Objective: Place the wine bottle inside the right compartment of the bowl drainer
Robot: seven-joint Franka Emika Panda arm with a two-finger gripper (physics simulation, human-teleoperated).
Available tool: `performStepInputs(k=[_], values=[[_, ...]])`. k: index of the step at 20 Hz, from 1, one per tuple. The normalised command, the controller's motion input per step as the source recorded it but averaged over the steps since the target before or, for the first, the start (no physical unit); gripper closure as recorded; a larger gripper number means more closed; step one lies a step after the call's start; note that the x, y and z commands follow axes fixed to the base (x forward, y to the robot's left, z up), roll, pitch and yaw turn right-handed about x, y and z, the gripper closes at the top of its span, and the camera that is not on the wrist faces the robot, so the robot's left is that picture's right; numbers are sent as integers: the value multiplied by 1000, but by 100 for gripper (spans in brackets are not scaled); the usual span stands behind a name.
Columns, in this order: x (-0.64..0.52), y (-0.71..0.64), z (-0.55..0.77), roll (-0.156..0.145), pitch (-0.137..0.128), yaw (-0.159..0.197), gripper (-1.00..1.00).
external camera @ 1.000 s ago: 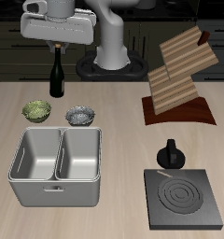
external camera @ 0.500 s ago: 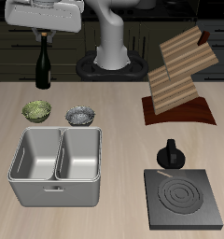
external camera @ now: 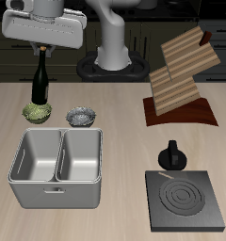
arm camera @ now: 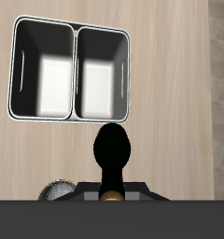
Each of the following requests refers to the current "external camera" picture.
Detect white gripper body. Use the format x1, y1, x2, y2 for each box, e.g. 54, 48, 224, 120
1, 8, 88, 50

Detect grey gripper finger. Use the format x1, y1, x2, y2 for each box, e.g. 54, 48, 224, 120
45, 44, 57, 59
31, 41, 40, 57

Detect dark green wine bottle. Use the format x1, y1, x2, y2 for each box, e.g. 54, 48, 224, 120
30, 45, 50, 106

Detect dark kitchen cupboards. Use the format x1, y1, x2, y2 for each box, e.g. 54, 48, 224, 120
0, 0, 226, 84

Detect green fluted dish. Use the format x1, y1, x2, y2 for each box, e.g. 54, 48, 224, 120
22, 102, 53, 124

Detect grey fluted dish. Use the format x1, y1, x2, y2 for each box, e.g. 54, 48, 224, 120
65, 106, 97, 128

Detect wooden slat tray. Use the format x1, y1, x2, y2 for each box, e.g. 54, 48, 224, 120
142, 25, 222, 128

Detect white two-bin basket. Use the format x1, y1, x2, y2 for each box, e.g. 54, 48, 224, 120
7, 126, 104, 210

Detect dark grey stove plate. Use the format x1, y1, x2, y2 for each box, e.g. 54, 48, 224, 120
144, 169, 226, 233

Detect flat black base plate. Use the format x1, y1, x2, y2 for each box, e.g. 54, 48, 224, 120
75, 50, 151, 80

